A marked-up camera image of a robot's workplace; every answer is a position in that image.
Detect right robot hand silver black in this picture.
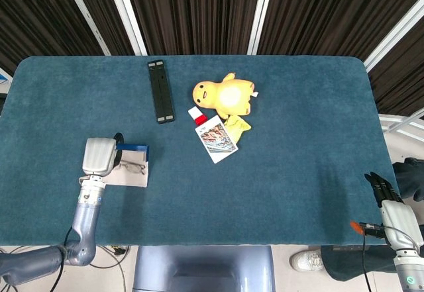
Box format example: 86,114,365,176
364,171,424,252

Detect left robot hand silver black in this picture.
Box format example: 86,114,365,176
81,132,125,177

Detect blue glasses case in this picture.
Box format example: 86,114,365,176
102,142,150,189

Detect thin black-framed eyeglasses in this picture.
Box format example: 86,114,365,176
117,160,147,175

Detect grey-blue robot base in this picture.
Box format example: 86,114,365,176
132,245,276,292

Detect person in dark clothes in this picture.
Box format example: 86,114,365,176
319,157,424,281

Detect white metal rack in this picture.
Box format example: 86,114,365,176
378,108,424,144

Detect white sneaker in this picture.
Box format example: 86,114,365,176
290,250,327,273

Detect red and white eraser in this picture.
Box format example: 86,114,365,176
187,106,208,126

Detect white and blue board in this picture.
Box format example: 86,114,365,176
0,66,14,95

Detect illustrated card pack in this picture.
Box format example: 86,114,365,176
194,115,239,165

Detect blue table cloth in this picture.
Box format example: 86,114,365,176
0,55,397,247

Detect yellow plush toy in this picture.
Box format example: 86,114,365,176
192,72,260,120

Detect yellow crumpled wrapper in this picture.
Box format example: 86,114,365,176
223,113,252,144

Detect dark brown curtain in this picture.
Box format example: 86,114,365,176
0,0,424,117

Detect black cable with orange tip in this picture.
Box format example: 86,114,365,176
350,219,388,292

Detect black table bracket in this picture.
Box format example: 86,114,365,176
332,244,365,252

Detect loose floor cables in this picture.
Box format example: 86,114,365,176
0,244,131,292

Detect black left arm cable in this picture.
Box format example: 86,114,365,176
49,227,74,292

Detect white frame post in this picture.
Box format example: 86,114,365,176
362,0,424,73
61,0,112,56
104,0,148,56
246,0,278,56

